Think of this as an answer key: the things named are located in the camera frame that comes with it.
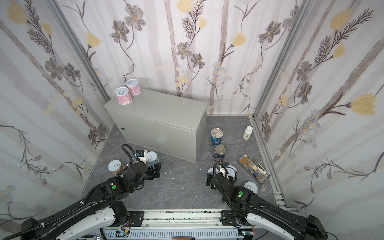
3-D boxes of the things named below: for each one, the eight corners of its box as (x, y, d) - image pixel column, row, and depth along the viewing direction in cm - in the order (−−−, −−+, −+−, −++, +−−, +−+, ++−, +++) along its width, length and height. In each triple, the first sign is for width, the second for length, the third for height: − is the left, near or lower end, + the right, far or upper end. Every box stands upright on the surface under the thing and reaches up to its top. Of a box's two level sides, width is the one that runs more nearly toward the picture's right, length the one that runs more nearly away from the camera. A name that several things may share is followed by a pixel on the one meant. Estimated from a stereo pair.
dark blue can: (213, 162, 96) (215, 154, 88) (212, 152, 101) (214, 143, 93) (224, 162, 96) (227, 154, 88) (223, 152, 101) (225, 143, 93)
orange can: (110, 175, 91) (105, 171, 86) (114, 164, 96) (110, 159, 91) (122, 175, 91) (117, 171, 86) (125, 164, 96) (121, 159, 91)
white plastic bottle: (243, 140, 109) (247, 131, 100) (241, 135, 112) (246, 125, 103) (248, 140, 109) (253, 131, 100) (247, 135, 112) (252, 125, 103)
